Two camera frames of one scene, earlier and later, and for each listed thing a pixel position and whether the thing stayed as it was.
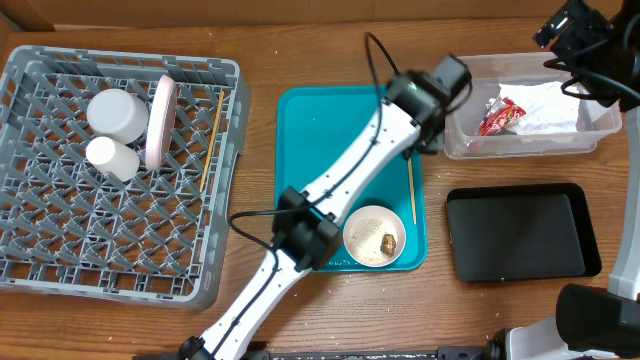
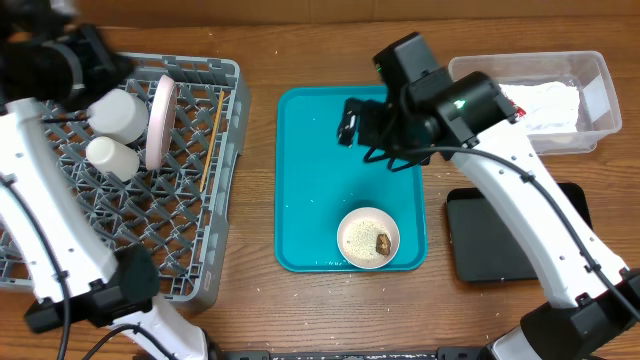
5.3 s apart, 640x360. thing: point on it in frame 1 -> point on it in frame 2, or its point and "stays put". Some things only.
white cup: (118, 158) stays put
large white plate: (162, 123) stays put
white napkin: (548, 109) stays put
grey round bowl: (118, 115) stays put
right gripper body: (585, 43) -> (382, 129)
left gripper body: (432, 139) -> (70, 77)
